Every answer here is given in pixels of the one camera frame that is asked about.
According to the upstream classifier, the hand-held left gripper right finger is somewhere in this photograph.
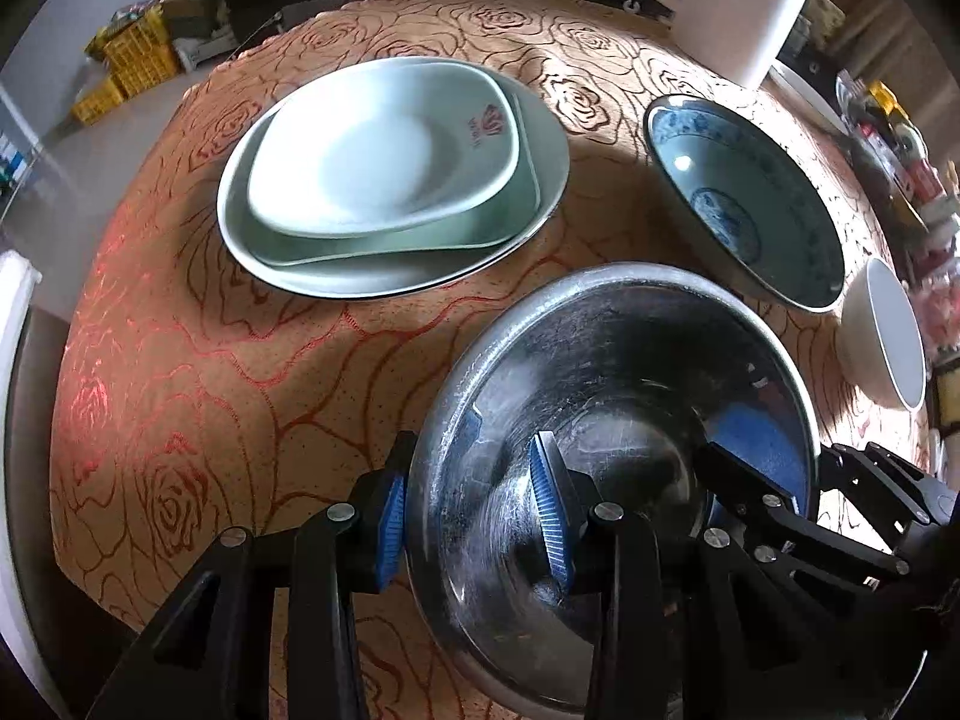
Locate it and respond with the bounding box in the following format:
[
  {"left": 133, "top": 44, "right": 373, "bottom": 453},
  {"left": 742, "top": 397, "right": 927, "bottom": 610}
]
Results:
[{"left": 527, "top": 431, "right": 818, "bottom": 720}]

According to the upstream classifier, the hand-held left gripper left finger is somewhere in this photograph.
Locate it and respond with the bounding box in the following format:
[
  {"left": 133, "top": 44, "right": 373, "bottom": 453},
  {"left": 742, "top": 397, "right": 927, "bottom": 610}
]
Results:
[{"left": 86, "top": 431, "right": 421, "bottom": 720}]

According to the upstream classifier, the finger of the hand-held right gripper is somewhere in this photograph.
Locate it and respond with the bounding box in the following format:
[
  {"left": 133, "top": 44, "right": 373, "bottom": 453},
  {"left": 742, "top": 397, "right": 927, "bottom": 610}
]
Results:
[
  {"left": 694, "top": 441, "right": 910, "bottom": 580},
  {"left": 820, "top": 441, "right": 960, "bottom": 535}
]

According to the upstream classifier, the stainless steel bowl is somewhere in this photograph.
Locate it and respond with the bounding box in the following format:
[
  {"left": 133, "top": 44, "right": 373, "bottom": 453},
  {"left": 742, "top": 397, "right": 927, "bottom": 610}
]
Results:
[{"left": 405, "top": 262, "right": 823, "bottom": 718}]

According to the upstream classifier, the small white bowl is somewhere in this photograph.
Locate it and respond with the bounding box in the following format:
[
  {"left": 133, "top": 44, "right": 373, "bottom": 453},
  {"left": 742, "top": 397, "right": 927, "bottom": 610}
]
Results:
[{"left": 835, "top": 257, "right": 929, "bottom": 412}]

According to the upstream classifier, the white round plate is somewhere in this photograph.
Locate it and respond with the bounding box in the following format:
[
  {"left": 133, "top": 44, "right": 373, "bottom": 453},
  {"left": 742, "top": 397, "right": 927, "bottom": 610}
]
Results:
[{"left": 216, "top": 58, "right": 569, "bottom": 299}]

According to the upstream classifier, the blue patterned bowl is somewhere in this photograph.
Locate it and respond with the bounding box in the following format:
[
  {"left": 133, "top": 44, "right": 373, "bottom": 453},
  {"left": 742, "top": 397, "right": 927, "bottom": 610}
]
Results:
[{"left": 643, "top": 94, "right": 847, "bottom": 314}]

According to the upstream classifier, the green square plate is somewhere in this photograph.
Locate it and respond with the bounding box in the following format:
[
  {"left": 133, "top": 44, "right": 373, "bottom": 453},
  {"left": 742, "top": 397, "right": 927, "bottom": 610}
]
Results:
[{"left": 255, "top": 82, "right": 542, "bottom": 268}]

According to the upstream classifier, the white oval dish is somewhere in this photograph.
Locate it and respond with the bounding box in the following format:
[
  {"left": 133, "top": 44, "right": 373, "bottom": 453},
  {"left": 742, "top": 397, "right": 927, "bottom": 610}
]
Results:
[{"left": 246, "top": 62, "right": 522, "bottom": 238}]

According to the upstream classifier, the rose patterned tablecloth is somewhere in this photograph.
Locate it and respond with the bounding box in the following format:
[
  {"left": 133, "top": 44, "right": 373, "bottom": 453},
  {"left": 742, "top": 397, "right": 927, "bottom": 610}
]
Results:
[{"left": 49, "top": 0, "right": 931, "bottom": 720}]

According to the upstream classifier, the clear storage box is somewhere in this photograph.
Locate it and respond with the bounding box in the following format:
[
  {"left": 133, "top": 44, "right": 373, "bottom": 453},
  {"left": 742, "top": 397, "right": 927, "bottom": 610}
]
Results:
[{"left": 836, "top": 71, "right": 946, "bottom": 203}]

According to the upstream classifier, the white and brown chair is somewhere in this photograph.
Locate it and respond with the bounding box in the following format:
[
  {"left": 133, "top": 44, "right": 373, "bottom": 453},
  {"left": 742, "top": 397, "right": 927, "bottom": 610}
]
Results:
[{"left": 0, "top": 251, "right": 76, "bottom": 691}]

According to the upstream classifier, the white shallow plate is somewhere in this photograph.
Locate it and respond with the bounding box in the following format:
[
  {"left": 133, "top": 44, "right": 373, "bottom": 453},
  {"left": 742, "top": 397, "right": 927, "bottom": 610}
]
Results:
[{"left": 769, "top": 60, "right": 852, "bottom": 137}]

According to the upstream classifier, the white electric kettle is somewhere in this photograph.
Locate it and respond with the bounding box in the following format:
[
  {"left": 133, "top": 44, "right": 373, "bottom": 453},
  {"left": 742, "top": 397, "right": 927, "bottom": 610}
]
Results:
[{"left": 651, "top": 0, "right": 818, "bottom": 91}]

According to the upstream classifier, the yellow plastic crate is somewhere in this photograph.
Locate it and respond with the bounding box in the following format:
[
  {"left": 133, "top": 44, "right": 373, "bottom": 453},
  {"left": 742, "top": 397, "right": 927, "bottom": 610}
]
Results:
[
  {"left": 112, "top": 45, "right": 182, "bottom": 96},
  {"left": 71, "top": 79, "right": 126, "bottom": 125},
  {"left": 101, "top": 15, "right": 172, "bottom": 67}
]

